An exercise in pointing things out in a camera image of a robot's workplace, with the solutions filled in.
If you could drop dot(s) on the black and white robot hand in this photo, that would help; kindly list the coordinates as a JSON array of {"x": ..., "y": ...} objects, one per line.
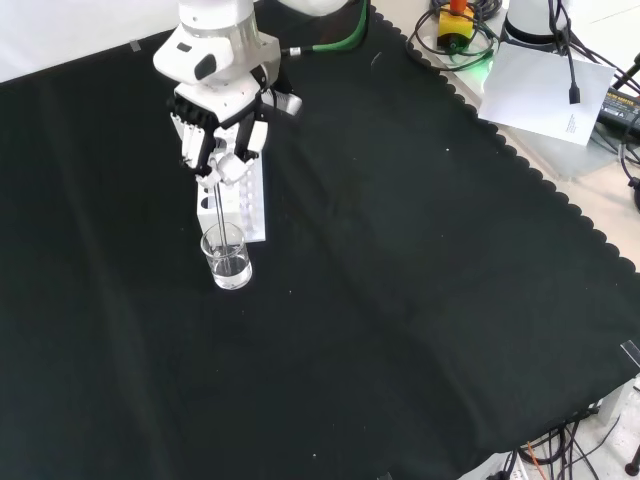
[{"x": 225, "y": 102}]

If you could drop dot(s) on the white test tube rack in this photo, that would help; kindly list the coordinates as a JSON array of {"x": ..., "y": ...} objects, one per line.
[{"x": 252, "y": 210}]

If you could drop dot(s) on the clear glass beaker with water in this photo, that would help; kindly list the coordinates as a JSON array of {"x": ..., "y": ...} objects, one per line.
[{"x": 235, "y": 275}]

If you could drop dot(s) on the black bench cloth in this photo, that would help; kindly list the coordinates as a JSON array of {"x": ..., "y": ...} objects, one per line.
[{"x": 350, "y": 275}]

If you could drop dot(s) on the yellow stop button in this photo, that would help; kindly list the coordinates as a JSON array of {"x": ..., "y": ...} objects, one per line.
[{"x": 455, "y": 27}]

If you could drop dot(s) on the white paper sheet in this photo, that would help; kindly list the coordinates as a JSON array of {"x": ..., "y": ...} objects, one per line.
[{"x": 540, "y": 90}]

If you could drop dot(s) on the pale mounting board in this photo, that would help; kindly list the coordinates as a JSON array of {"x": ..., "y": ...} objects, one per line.
[{"x": 555, "y": 155}]

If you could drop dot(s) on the black power adapter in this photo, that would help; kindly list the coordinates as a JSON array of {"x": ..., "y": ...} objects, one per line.
[{"x": 620, "y": 107}]

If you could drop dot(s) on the white wrist camera shell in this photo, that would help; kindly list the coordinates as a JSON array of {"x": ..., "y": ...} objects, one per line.
[{"x": 175, "y": 60}]

